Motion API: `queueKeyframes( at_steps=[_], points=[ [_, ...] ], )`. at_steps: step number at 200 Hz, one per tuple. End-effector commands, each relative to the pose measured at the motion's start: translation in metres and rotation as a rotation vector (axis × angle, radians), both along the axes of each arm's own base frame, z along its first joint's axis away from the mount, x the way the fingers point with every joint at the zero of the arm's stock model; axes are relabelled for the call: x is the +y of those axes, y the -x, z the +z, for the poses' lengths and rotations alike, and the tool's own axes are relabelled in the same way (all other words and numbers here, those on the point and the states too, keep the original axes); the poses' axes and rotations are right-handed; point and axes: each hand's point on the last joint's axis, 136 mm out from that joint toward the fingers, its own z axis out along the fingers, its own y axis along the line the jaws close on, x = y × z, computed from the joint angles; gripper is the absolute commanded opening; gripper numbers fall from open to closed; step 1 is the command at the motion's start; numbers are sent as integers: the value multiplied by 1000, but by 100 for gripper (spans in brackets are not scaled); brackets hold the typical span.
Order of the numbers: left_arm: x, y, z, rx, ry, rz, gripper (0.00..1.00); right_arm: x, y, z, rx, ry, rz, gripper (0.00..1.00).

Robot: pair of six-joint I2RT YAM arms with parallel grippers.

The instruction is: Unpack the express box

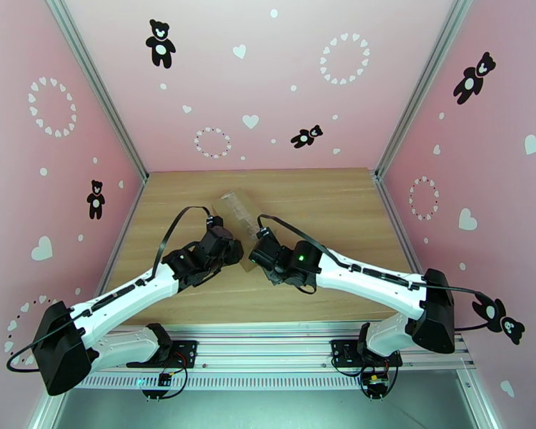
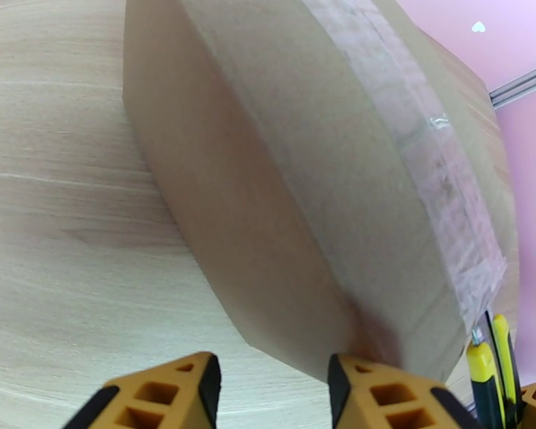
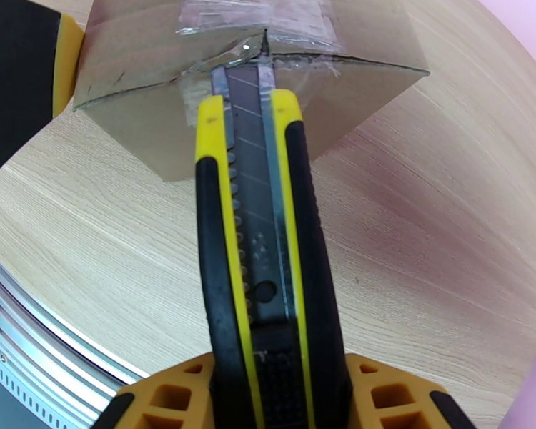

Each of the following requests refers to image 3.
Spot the yellow black utility knife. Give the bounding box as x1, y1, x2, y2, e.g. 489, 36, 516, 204
194, 54, 354, 429

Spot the perforated metal strip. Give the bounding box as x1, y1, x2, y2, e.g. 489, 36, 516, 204
0, 342, 68, 429

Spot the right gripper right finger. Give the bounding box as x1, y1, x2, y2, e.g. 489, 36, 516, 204
346, 352, 478, 429

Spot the brown taped cardboard box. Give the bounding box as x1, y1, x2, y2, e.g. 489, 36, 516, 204
72, 0, 431, 183

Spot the aluminium table edge rail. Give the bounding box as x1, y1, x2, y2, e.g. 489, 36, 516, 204
0, 244, 151, 429

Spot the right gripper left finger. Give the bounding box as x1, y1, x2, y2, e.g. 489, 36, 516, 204
91, 351, 215, 429

